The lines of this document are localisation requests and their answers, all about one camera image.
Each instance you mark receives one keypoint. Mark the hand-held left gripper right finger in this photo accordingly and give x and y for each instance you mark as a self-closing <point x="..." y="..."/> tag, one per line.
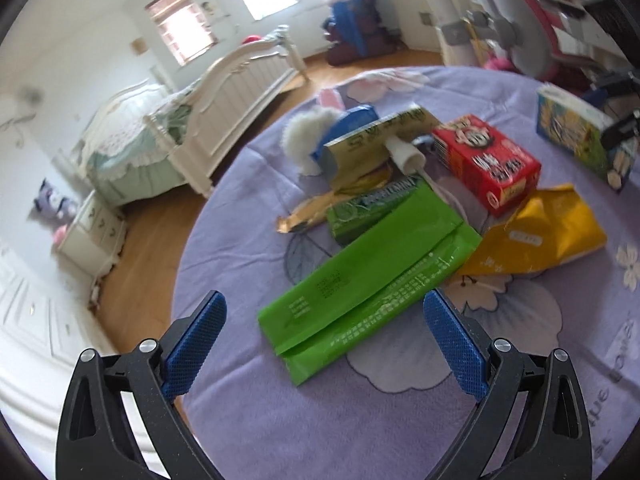
<point x="455" y="345"/>

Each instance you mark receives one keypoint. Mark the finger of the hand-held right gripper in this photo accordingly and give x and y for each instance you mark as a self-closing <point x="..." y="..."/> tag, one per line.
<point x="622" y="132"/>
<point x="615" y="87"/>

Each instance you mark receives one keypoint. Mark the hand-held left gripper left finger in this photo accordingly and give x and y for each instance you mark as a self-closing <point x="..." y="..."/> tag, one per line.
<point x="195" y="345"/>

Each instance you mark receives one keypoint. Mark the yellow and blue box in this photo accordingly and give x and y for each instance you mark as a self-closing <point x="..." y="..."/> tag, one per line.
<point x="565" y="120"/>

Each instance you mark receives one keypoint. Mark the long green foil packet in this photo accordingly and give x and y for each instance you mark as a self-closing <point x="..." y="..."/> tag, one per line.
<point x="360" y="290"/>

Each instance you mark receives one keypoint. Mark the purple floral tablecloth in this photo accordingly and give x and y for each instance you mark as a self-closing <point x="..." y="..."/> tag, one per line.
<point x="400" y="435"/>

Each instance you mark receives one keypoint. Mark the yellow foil bag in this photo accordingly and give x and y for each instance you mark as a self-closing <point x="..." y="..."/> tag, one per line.
<point x="545" y="230"/>

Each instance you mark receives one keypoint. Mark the red cardboard box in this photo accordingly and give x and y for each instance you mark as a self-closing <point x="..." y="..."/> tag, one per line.
<point x="490" y="165"/>

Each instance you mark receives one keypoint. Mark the white nightstand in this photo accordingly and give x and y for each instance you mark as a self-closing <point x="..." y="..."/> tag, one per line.
<point x="95" y="230"/>

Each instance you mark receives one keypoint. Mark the green gum box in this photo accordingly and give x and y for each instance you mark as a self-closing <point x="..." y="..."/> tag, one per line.
<point x="370" y="207"/>

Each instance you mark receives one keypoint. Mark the white wardrobe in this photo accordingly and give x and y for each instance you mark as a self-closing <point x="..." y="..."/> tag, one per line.
<point x="35" y="320"/>

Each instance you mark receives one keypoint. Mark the pink plush toy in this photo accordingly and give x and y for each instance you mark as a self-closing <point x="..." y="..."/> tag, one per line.
<point x="61" y="236"/>

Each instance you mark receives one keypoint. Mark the gold foil wrapper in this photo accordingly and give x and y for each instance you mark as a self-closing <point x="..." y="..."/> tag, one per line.
<point x="310" y="212"/>

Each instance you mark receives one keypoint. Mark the white plastic tube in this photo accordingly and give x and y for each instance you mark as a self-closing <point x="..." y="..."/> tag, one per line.
<point x="405" y="155"/>

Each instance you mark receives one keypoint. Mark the purple plush toy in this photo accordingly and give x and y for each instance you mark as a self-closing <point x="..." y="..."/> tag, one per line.
<point x="50" y="205"/>

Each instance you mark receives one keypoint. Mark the gold and green carton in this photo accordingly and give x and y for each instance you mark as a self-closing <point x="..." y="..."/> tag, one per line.
<point x="360" y="152"/>

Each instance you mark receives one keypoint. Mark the white cabinet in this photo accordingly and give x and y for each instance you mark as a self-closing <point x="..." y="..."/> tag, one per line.
<point x="415" y="5"/>

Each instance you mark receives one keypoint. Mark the white fluffy plush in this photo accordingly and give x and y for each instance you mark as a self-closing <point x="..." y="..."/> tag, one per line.
<point x="305" y="135"/>

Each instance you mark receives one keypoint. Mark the blue packet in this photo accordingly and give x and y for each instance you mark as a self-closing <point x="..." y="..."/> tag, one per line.
<point x="350" y="120"/>

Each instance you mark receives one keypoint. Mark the white wooden bed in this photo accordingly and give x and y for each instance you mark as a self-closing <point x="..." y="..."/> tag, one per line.
<point x="235" y="95"/>

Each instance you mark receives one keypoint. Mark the dark chair with clothes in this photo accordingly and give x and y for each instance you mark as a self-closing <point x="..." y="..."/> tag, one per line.
<point x="360" y="20"/>

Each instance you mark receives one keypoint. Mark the red cushion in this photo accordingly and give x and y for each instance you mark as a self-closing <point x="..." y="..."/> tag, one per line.
<point x="250" y="40"/>

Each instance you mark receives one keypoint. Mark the window with brick view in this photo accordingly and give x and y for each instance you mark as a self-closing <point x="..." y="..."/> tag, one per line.
<point x="182" y="22"/>

